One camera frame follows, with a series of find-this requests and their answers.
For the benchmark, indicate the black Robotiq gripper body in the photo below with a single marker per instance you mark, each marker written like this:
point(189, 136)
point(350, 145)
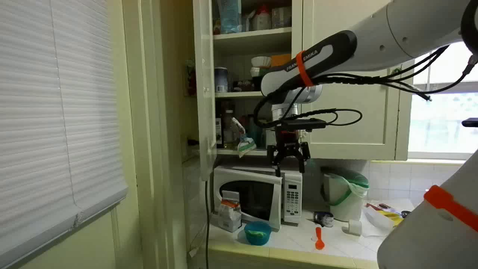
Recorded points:
point(289, 139)

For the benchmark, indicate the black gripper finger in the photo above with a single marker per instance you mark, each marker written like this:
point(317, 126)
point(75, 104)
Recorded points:
point(304, 159)
point(277, 160)

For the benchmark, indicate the white zip bag green stripe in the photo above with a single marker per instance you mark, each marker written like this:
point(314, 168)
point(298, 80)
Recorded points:
point(246, 145)

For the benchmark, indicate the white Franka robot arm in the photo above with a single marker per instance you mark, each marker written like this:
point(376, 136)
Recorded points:
point(398, 30)

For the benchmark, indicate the cream closed cabinet door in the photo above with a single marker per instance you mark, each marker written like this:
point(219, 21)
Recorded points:
point(359, 125)

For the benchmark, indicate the cream open cabinet door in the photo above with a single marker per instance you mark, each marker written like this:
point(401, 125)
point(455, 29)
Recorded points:
point(204, 90)

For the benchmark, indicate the green and white tea box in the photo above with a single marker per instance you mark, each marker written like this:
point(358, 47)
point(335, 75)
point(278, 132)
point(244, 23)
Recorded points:
point(256, 133)

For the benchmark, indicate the white microwave oven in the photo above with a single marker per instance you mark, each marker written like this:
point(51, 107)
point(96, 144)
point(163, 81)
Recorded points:
point(292, 196)

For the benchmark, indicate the clear bottle with dark contents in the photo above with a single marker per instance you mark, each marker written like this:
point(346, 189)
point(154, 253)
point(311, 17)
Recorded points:
point(229, 132)

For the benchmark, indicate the white and orange carton box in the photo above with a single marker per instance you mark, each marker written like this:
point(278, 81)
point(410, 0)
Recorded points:
point(228, 214)

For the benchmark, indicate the blue plastic bowl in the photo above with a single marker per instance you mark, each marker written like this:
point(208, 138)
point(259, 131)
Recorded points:
point(258, 234)

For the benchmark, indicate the orange container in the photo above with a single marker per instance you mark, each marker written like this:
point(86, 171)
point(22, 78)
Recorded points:
point(280, 60)

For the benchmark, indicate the white stacked bowls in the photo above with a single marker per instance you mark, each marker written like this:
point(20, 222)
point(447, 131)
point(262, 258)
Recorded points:
point(261, 62)

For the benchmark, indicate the orange plastic spoon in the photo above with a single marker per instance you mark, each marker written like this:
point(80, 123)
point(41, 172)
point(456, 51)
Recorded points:
point(319, 241)

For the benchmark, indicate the small white plastic bottle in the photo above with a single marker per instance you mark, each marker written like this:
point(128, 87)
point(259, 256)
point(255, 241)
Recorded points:
point(353, 228)

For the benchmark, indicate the dark metal can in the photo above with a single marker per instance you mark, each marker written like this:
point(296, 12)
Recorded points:
point(222, 81)

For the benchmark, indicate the glass jar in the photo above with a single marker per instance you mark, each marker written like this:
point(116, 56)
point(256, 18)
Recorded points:
point(281, 17)

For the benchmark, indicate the white bottle with red cap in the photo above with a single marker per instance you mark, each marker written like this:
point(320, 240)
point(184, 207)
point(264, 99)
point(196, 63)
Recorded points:
point(261, 18)

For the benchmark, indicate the blue packet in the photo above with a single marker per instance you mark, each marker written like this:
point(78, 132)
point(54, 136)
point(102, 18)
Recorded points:
point(231, 15)

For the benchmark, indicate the kitchen window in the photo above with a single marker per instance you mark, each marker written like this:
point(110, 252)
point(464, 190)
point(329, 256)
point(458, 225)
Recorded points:
point(443, 125)

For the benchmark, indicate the white window blind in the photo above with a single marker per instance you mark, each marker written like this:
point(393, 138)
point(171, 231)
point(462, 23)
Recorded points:
point(54, 114)

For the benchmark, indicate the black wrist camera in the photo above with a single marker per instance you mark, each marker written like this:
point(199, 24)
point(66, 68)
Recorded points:
point(299, 123)

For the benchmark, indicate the cream kitchen wall cabinet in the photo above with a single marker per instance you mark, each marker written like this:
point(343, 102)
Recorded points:
point(259, 38)

